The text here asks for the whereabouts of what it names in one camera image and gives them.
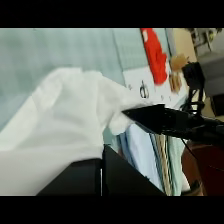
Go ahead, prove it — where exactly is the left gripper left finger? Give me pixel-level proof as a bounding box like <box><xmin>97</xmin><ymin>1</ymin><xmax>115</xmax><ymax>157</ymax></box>
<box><xmin>37</xmin><ymin>158</ymin><xmax>102</xmax><ymax>197</ymax></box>

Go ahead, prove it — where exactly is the white shirt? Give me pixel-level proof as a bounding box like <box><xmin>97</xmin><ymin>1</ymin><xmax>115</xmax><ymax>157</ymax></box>
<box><xmin>0</xmin><ymin>67</ymin><xmax>158</xmax><ymax>197</ymax></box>

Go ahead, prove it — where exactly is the red garment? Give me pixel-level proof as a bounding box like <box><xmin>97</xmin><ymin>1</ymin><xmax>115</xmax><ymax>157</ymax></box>
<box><xmin>139</xmin><ymin>28</ymin><xmax>169</xmax><ymax>86</ymax></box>

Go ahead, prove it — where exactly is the pale green garment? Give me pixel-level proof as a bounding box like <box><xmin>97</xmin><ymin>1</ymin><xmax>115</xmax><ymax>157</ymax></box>
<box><xmin>167</xmin><ymin>135</ymin><xmax>190</xmax><ymax>197</ymax></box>

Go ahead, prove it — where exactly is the light blue garment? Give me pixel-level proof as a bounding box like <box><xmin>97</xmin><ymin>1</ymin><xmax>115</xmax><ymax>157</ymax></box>
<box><xmin>116</xmin><ymin>123</ymin><xmax>165</xmax><ymax>194</ymax></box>

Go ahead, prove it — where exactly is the tan striped garment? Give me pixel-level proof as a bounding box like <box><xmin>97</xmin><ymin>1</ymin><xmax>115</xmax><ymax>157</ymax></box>
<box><xmin>153</xmin><ymin>133</ymin><xmax>175</xmax><ymax>197</ymax></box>

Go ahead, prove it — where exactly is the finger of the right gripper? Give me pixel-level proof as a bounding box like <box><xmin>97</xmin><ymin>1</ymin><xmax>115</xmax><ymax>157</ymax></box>
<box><xmin>122</xmin><ymin>112</ymin><xmax>175</xmax><ymax>135</ymax></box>
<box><xmin>122</xmin><ymin>103</ymin><xmax>175</xmax><ymax>120</ymax></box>

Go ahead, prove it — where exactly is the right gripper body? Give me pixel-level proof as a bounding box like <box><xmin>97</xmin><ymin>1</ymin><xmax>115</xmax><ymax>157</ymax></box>
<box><xmin>173</xmin><ymin>108</ymin><xmax>224</xmax><ymax>148</ymax></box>

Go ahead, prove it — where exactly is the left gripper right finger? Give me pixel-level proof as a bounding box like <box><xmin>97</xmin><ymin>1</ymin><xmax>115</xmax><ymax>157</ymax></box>
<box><xmin>102</xmin><ymin>144</ymin><xmax>166</xmax><ymax>197</ymax></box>

